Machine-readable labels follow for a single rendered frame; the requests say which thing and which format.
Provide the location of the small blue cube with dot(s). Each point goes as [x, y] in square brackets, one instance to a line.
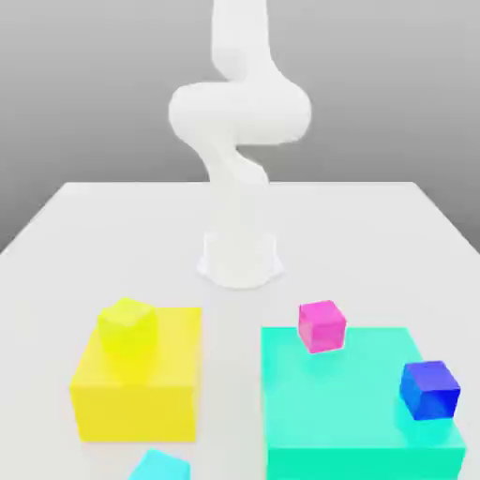
[429, 390]

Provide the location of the small cyan cube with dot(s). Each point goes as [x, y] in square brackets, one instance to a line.
[159, 467]

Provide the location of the large turquoise box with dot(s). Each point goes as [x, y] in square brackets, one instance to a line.
[337, 412]

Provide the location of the small lime yellow cube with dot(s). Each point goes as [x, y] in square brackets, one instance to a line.
[127, 330]

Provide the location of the small pink cube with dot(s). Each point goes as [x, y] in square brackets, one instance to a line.
[322, 326]

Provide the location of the large yellow box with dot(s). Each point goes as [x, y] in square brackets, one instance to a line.
[135, 405]

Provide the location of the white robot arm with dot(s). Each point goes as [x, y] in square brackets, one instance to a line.
[240, 112]

